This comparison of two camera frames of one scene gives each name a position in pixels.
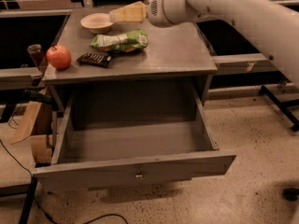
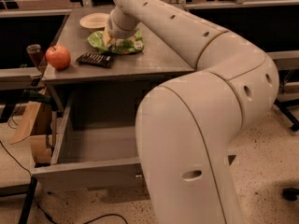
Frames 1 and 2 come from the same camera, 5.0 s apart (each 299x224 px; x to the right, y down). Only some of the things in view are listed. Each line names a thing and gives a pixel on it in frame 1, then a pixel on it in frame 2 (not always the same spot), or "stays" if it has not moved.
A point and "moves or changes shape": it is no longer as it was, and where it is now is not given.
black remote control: (96, 59) stays
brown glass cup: (37, 54) stays
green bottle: (33, 95) stays
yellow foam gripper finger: (135, 12) → (106, 36)
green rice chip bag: (126, 42) moves or changes shape
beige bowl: (97, 22) stays
